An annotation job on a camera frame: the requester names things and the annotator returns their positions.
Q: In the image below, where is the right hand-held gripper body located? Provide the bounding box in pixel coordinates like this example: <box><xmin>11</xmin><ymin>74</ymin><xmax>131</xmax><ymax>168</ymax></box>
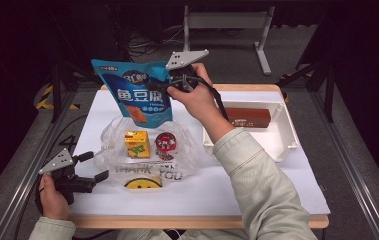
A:
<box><xmin>165</xmin><ymin>48</ymin><xmax>210</xmax><ymax>94</ymax></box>

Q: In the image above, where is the person's right hand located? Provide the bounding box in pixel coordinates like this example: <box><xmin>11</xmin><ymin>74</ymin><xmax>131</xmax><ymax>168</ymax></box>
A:
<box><xmin>166</xmin><ymin>63</ymin><xmax>235</xmax><ymax>144</ymax></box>

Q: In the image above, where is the bundle of floor cables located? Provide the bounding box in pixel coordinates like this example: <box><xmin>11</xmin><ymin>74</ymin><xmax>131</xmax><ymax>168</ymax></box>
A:
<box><xmin>110</xmin><ymin>6</ymin><xmax>185</xmax><ymax>84</ymax></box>

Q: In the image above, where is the aluminium rail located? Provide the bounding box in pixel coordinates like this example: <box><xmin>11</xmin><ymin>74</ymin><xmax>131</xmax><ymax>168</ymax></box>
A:
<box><xmin>310</xmin><ymin>89</ymin><xmax>379</xmax><ymax>240</ymax></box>
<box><xmin>0</xmin><ymin>89</ymin><xmax>78</xmax><ymax>240</ymax></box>

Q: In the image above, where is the person's left hand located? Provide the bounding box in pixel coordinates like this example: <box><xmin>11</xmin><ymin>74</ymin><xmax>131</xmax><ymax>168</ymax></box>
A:
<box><xmin>39</xmin><ymin>174</ymin><xmax>71</xmax><ymax>220</ymax></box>

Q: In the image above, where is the yellow drink carton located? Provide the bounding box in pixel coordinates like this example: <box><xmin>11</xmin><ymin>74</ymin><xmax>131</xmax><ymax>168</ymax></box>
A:
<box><xmin>124</xmin><ymin>129</ymin><xmax>151</xmax><ymax>159</ymax></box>

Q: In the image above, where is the yellow black striped tape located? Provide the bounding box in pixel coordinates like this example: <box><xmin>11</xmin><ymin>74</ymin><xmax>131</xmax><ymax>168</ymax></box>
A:
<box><xmin>278</xmin><ymin>71</ymin><xmax>311</xmax><ymax>103</ymax></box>
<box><xmin>36</xmin><ymin>84</ymin><xmax>80</xmax><ymax>111</ymax></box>

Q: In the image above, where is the red round can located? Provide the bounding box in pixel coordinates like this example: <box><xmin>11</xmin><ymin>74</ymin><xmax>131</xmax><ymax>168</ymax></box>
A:
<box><xmin>154</xmin><ymin>132</ymin><xmax>178</xmax><ymax>160</ymax></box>

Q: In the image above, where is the blue snack pouch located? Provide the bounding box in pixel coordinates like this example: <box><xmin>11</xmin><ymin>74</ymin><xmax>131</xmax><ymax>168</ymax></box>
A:
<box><xmin>91</xmin><ymin>59</ymin><xmax>175</xmax><ymax>128</ymax></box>

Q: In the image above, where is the white plastic bin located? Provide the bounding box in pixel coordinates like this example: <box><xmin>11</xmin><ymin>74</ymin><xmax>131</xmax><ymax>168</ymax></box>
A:
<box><xmin>202</xmin><ymin>99</ymin><xmax>300</xmax><ymax>163</ymax></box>

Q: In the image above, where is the white table sheet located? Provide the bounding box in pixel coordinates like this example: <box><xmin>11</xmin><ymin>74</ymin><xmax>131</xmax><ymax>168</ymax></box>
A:
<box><xmin>67</xmin><ymin>89</ymin><xmax>331</xmax><ymax>216</ymax></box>

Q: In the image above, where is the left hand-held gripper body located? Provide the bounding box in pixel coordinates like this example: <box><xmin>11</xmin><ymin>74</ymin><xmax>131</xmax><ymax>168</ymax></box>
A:
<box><xmin>38</xmin><ymin>148</ymin><xmax>95</xmax><ymax>205</ymax></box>

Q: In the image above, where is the brown long box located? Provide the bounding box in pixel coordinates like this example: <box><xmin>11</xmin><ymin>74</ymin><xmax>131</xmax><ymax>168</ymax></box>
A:
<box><xmin>225</xmin><ymin>107</ymin><xmax>272</xmax><ymax>129</ymax></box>

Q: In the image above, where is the clear plastic bag with smiley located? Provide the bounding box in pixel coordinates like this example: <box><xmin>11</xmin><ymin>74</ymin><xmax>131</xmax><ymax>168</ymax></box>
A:
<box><xmin>93</xmin><ymin>114</ymin><xmax>205</xmax><ymax>191</ymax></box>

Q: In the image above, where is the white metal table frame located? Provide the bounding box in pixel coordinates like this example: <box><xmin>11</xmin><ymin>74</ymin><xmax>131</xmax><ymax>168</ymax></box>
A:
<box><xmin>180</xmin><ymin>4</ymin><xmax>276</xmax><ymax>76</ymax></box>

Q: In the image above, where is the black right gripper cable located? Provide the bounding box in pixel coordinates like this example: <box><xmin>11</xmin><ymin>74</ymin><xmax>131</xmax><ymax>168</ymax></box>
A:
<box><xmin>185</xmin><ymin>75</ymin><xmax>230</xmax><ymax>121</ymax></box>

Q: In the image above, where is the person's torso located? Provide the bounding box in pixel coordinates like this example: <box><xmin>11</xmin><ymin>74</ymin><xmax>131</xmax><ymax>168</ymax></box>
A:
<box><xmin>116</xmin><ymin>228</ymin><xmax>248</xmax><ymax>240</ymax></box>

